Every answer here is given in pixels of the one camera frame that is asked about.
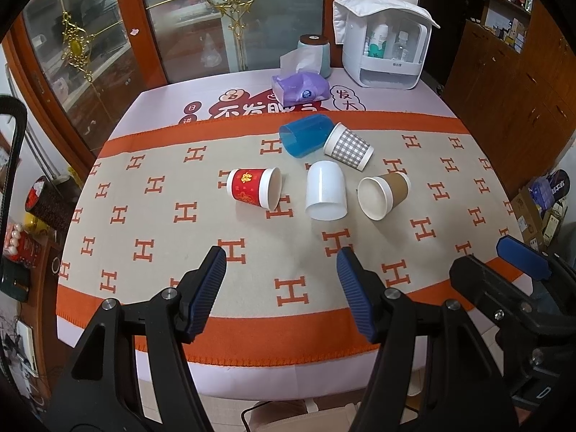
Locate white cosmetics storage box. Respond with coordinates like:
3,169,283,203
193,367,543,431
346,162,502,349
333,0,438,90

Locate cardboard box with items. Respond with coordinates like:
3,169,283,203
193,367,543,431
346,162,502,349
512,169,571,251

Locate grey checkered paper cup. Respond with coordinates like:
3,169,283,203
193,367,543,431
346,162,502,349
323,123,374,172

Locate brown sleeve paper cup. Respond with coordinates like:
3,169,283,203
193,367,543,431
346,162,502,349
356,172,411,221

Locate wooden glass cabinet door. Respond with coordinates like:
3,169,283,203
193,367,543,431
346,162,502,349
1,0,335,177

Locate teal canister brown lid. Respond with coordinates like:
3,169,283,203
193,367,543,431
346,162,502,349
298,34,332,78

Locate white plastic cup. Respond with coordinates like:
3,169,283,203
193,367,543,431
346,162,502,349
306,161,347,221

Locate orange beige H blanket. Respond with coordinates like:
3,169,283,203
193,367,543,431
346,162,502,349
56,111,521,367

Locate purple tissue pack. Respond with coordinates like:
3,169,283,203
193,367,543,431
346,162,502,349
271,71,330,106

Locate red paper cup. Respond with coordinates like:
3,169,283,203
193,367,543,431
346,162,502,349
226,167,282,211

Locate blue translucent plastic cup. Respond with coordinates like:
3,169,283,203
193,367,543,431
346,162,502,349
278,113,335,158

